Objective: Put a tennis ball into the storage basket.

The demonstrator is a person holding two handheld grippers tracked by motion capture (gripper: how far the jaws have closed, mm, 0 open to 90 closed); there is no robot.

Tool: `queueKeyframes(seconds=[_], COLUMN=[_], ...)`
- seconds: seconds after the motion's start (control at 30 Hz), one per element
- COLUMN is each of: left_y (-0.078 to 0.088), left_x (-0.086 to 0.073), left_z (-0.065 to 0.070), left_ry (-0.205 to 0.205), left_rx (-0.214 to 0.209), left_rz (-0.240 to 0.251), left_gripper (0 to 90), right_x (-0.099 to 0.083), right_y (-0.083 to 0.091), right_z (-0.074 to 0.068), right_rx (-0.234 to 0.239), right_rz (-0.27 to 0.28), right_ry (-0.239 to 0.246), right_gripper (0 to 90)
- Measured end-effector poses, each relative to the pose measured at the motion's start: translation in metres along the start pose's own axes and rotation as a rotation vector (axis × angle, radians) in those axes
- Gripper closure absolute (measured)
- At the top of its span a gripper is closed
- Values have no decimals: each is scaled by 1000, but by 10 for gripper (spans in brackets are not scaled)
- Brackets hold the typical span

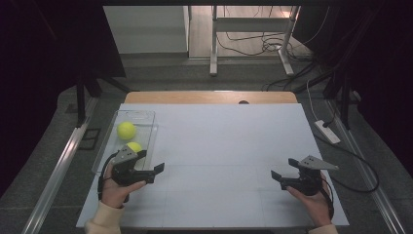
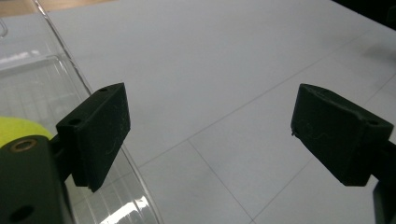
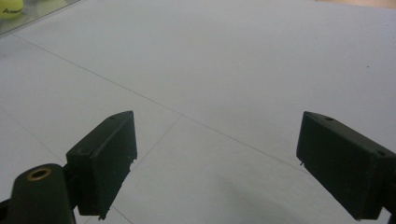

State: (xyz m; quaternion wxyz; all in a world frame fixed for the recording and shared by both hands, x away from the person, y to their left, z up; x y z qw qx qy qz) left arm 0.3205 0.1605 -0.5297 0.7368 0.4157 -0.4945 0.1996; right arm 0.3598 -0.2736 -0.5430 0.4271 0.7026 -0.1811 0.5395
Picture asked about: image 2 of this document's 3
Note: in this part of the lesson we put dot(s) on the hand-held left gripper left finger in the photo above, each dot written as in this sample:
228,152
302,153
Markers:
99,133

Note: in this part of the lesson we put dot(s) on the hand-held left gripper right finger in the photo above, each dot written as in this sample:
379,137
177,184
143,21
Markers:
336,137

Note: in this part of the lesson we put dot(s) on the yellow tennis ball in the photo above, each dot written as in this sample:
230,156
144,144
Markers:
18,129

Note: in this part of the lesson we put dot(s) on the clear plastic container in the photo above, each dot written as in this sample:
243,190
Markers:
31,81

